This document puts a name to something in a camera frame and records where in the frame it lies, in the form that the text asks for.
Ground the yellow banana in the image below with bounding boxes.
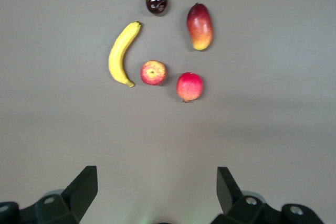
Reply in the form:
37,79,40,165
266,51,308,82
108,21,142,88

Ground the red pomegranate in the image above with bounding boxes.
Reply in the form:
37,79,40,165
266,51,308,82
176,71,204,103

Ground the red yellow mango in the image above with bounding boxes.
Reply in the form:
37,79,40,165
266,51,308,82
186,3,214,51

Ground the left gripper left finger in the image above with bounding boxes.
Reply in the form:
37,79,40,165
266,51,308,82
0,165,98,224

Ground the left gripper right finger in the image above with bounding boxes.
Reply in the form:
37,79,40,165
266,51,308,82
211,166,325,224

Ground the dark purple mangosteen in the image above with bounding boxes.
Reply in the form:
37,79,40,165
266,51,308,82
145,0,168,16

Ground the table cover sheet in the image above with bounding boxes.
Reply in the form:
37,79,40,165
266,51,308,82
0,0,336,224

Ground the red yellow apple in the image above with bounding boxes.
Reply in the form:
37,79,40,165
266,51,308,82
140,60,167,86

